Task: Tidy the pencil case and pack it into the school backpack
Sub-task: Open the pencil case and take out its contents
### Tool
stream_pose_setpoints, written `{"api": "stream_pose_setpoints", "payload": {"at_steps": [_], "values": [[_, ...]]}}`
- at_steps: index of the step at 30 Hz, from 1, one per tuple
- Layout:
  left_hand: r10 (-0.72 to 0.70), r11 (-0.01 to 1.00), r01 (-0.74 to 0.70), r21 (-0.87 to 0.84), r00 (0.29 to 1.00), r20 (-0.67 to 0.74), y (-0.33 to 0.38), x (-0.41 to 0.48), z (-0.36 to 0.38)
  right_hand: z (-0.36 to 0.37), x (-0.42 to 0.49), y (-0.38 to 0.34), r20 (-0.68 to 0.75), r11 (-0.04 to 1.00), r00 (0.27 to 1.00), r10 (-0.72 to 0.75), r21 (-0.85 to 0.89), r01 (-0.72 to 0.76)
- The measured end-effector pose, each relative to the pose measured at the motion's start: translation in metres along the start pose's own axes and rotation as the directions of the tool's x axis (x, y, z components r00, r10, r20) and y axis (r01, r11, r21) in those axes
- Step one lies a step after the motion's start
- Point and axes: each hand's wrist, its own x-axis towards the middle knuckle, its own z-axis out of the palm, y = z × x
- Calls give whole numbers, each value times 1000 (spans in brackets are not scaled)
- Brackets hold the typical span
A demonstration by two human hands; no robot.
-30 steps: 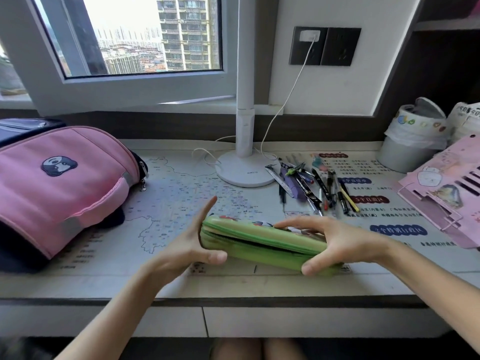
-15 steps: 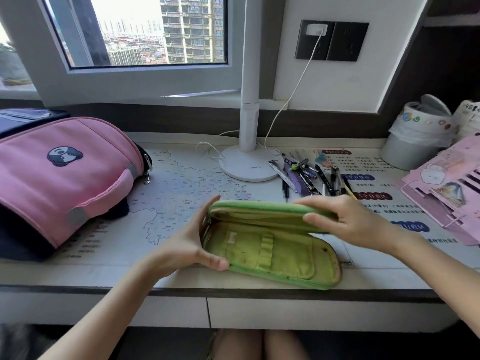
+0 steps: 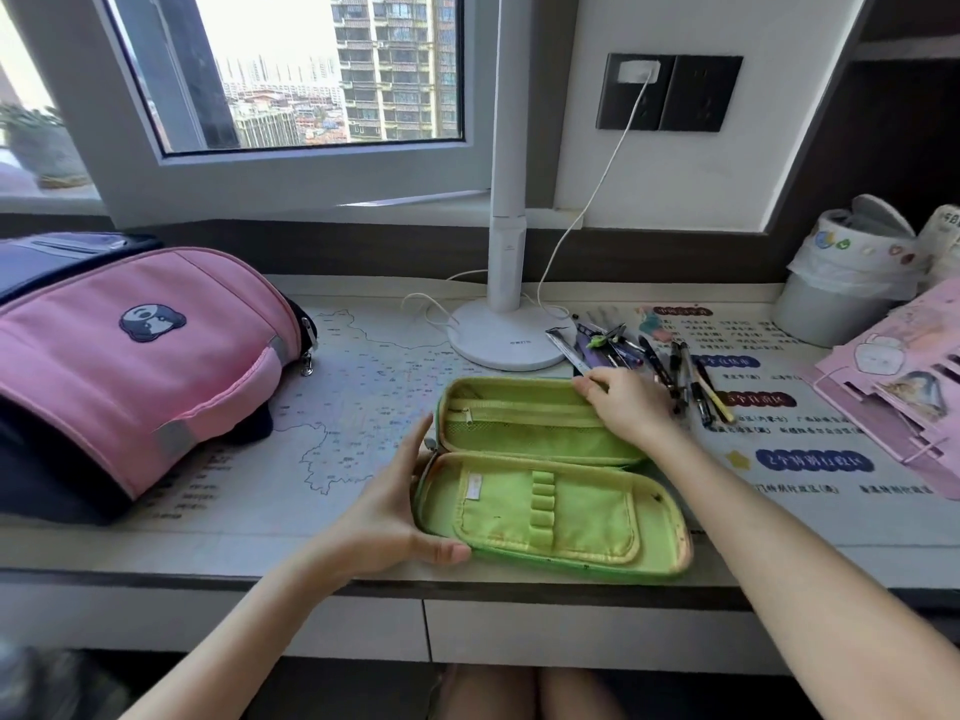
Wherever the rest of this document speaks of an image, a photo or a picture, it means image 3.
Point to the person's left hand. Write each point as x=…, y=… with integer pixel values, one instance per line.
x=382, y=517

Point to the person's right hand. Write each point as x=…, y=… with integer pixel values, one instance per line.
x=634, y=404

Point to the pile of pens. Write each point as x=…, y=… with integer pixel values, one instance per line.
x=701, y=397

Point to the clear grey ruler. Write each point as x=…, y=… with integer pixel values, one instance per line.
x=566, y=352

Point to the green pencil case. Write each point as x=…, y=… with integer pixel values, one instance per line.
x=540, y=517

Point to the pink and navy backpack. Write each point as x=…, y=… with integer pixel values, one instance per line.
x=150, y=382

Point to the person's left forearm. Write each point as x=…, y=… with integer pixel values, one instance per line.
x=247, y=652

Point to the person's right forearm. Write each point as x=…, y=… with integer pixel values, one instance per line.
x=787, y=577

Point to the person's left leg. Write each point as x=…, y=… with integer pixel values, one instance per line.
x=487, y=697

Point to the person's leg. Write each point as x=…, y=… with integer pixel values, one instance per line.
x=487, y=697
x=577, y=701

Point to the person's right leg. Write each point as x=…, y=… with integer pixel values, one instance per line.
x=577, y=701

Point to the printed desk mat with map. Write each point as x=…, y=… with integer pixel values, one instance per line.
x=360, y=382

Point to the grey bin with white liner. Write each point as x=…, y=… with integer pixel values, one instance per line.
x=825, y=314

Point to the white desk lamp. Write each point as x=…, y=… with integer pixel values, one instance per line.
x=510, y=217

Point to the pink cardboard organizer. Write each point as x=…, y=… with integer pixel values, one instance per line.
x=900, y=382

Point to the white charger plug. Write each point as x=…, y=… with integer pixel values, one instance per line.
x=637, y=70

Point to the white panda print bag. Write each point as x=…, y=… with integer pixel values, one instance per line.
x=943, y=247

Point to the white framed window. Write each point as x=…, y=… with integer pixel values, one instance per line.
x=300, y=172

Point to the dark wooden shelf unit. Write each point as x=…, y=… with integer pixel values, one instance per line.
x=885, y=142

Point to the potted succulent plant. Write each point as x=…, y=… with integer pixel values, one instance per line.
x=49, y=149

